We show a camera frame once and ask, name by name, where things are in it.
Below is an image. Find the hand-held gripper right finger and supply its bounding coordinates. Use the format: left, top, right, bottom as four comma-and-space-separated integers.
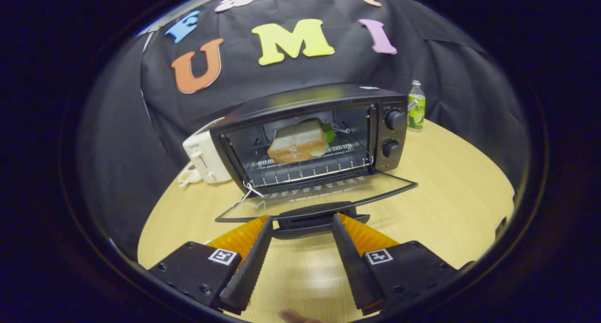
331, 213, 475, 315

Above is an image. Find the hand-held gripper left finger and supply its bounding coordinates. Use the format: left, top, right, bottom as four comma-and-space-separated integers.
148, 214, 274, 315

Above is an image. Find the lettuce sandwich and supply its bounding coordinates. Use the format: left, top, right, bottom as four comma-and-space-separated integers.
267, 118, 337, 165

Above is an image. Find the black toaster oven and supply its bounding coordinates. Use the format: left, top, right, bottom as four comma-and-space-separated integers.
209, 83, 418, 240

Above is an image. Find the white bread toaster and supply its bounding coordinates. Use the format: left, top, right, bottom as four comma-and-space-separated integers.
182, 117, 233, 184

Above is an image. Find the green drink bottle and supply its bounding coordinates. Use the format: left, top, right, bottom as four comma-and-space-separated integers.
407, 80, 426, 133

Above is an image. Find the metal wire oven rack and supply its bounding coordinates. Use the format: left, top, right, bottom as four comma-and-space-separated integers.
244, 140, 374, 185

